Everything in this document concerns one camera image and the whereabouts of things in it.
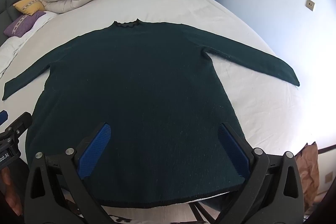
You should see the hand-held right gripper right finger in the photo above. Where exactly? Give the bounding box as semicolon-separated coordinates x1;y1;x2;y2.
218;122;306;224

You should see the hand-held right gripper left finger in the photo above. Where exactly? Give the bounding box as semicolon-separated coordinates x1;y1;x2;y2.
24;122;112;224

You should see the dark green sweater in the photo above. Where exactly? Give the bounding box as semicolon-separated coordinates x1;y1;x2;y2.
2;19;300;209

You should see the person's left hand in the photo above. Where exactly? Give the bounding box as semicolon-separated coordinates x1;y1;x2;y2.
0;166;23;216

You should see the white pillow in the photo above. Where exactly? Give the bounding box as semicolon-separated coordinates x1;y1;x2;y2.
0;10;61;78

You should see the brown paper bag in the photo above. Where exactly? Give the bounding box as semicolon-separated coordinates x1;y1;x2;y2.
294;142;320;210

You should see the purple patterned pillow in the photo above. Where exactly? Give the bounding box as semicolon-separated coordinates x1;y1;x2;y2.
3;11;46;38

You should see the yellow patterned pillow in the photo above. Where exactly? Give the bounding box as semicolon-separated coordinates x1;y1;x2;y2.
13;0;46;16

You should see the white bed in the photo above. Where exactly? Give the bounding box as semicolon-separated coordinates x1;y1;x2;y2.
0;0;319;224

